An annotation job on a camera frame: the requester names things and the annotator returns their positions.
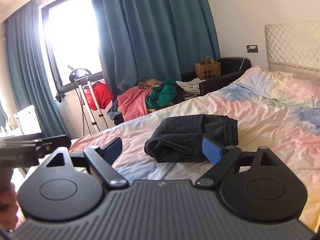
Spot red garment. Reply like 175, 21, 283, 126
83, 81, 114, 111

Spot pink garment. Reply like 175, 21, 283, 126
117, 88, 153, 122

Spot brown paper bag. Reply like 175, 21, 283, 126
195, 53, 221, 80

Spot dark framed window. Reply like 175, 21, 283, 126
41, 0, 104, 93

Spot pastel bed sheet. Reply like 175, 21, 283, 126
67, 66, 320, 228

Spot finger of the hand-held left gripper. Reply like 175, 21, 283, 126
37, 134, 72, 156

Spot teal curtain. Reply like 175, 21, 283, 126
4, 2, 71, 139
86, 0, 222, 96

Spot black leather sofa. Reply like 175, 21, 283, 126
181, 57, 252, 97

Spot beige garment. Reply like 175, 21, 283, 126
138, 78, 163, 90

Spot quilted cream headboard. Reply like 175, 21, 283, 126
264, 21, 320, 75

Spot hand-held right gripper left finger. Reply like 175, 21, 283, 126
44, 137, 129, 190

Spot white backed chair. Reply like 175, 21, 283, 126
16, 104, 42, 136

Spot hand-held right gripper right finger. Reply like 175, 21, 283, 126
195, 136, 280, 189

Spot garment steamer stand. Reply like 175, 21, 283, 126
67, 64, 110, 133

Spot black pants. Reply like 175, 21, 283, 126
144, 114, 239, 163

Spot green garment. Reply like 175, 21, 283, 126
145, 78, 178, 110

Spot white garment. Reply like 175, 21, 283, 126
175, 78, 207, 93

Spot person's left hand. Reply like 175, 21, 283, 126
0, 182, 20, 231

